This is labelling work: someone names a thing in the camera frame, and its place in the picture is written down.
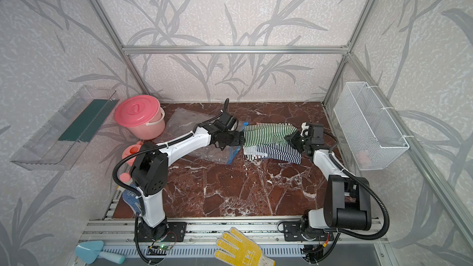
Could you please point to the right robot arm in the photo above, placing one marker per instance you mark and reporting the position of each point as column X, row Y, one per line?
column 348, row 198

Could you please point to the pink item in basket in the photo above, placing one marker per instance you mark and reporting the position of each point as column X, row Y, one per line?
column 364, row 159

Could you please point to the clear plastic vacuum bag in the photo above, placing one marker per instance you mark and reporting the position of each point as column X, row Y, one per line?
column 181, row 123

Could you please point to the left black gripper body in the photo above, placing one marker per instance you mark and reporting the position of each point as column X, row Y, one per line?
column 232, row 139

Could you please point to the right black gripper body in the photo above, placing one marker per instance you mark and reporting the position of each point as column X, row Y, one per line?
column 307, row 145

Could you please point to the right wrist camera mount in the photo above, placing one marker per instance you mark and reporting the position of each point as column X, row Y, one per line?
column 305, row 130

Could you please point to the blue white striped garment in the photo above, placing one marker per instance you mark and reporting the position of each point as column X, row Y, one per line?
column 280, row 152

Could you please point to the yellow dotted work glove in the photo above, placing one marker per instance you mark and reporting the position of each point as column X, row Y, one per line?
column 236, row 249

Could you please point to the white wire mesh basket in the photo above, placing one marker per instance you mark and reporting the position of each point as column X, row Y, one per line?
column 367, row 125

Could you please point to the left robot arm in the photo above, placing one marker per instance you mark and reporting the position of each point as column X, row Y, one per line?
column 149, row 171

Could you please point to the blue dotted work glove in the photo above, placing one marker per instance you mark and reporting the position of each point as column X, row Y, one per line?
column 132, row 201

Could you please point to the pink bucket with lid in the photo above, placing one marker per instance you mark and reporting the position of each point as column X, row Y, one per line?
column 142, row 115

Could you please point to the clear acrylic wall shelf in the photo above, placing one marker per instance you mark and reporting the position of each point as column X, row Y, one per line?
column 44, row 151

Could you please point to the green white striped garment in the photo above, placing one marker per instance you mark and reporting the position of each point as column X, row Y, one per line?
column 267, row 134

